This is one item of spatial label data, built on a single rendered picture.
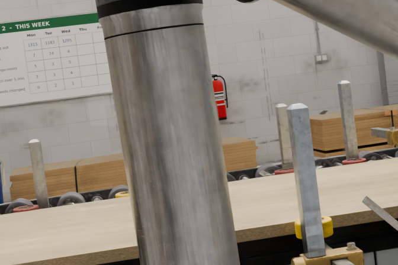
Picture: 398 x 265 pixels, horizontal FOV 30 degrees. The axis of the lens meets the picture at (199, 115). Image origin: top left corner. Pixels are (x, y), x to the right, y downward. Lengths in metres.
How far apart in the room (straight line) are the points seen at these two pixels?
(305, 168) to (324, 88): 7.50
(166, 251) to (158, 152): 0.10
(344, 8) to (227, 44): 7.91
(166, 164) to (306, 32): 8.15
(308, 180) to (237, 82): 7.23
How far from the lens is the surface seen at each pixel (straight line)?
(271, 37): 8.77
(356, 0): 0.75
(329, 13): 0.76
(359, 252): 1.50
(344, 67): 9.02
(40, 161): 2.50
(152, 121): 0.77
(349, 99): 2.62
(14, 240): 1.91
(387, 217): 1.45
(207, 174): 0.79
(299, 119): 1.44
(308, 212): 1.46
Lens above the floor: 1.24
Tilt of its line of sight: 3 degrees down
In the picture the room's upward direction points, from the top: 7 degrees counter-clockwise
